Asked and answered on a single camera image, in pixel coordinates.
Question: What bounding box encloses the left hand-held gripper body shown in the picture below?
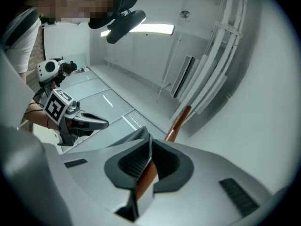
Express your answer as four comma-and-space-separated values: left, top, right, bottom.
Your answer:
43, 88, 83, 147

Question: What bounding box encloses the person's left forearm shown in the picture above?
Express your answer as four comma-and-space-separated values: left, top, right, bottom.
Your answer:
24, 102, 59, 131

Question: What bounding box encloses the bundle of white pipes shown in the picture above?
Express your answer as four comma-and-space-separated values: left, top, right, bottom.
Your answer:
172, 0, 250, 128

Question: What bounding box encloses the black head camera mount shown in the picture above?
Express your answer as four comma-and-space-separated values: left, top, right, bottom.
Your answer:
87, 0, 147, 45

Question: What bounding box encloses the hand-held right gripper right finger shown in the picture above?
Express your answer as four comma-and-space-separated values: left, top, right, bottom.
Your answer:
138, 139, 276, 222

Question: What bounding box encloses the long ceiling light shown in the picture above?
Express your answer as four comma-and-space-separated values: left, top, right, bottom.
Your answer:
128, 23, 176, 37

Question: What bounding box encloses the white air vent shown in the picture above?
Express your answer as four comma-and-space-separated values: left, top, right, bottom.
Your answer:
169, 55, 196, 99

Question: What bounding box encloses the person's white shirt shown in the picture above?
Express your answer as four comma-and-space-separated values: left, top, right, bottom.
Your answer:
0, 7, 42, 74

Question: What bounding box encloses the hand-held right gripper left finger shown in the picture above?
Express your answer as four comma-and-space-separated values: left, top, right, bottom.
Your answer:
60, 132, 152, 215

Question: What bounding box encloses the white round device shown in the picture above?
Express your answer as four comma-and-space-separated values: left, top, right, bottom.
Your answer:
36, 58, 61, 84

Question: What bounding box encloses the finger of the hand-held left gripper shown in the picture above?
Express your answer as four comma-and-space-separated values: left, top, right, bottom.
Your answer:
76, 113, 110, 130
71, 127, 95, 138

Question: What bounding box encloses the thin white conduit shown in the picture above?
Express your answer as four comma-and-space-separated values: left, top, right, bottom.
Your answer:
156, 17, 189, 102

